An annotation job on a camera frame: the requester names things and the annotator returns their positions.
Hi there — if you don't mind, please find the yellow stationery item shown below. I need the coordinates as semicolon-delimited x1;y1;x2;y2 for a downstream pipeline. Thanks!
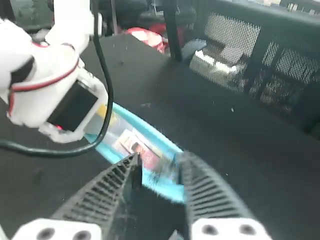
96;104;119;126

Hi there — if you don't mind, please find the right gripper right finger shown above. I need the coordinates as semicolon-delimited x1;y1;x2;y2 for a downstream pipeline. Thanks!
178;151;274;240

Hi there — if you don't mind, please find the clear pouch with blue trim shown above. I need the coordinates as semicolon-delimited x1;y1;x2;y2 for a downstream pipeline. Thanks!
84;102;188;204

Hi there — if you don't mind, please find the black mesh metal rack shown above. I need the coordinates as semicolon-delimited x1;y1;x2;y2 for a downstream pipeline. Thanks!
188;0;320;137

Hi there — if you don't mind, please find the black cable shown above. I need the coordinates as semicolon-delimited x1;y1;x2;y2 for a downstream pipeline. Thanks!
0;9;115;160

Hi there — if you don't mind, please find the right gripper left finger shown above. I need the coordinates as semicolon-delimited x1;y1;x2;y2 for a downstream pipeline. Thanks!
11;152;144;240

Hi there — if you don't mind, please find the red and white printed stationery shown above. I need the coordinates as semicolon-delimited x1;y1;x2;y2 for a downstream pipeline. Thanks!
113;129;165;172

